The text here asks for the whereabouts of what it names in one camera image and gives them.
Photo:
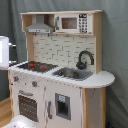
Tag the left red stove knob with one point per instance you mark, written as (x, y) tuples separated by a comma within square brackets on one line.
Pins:
[(15, 78)]

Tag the black toy faucet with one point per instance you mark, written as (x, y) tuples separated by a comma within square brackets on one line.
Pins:
[(82, 63)]

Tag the black stovetop with red burners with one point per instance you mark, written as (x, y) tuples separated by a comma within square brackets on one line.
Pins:
[(37, 66)]

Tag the wooden toy kitchen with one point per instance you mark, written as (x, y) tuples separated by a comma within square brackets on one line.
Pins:
[(62, 83)]

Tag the grey toy sink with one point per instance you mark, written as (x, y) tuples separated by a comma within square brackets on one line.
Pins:
[(80, 76)]

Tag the grey cabinet door handle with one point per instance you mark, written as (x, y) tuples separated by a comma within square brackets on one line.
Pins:
[(49, 110)]

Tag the grey ice dispenser panel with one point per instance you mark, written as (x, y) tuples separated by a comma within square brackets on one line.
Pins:
[(62, 104)]

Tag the right red stove knob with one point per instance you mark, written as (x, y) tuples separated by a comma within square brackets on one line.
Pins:
[(34, 83)]

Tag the red stove knob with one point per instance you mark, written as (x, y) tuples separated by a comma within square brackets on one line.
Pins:
[(34, 83), (15, 78)]

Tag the toy microwave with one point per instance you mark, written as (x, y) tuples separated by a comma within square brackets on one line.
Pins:
[(73, 23)]

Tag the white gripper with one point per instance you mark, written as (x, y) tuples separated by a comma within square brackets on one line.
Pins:
[(4, 52)]

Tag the toy oven door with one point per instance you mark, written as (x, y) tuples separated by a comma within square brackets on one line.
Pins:
[(27, 105)]

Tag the small metal pot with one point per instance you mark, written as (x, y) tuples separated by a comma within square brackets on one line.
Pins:
[(69, 73)]

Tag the grey range hood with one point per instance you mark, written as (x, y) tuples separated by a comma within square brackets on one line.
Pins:
[(39, 26)]

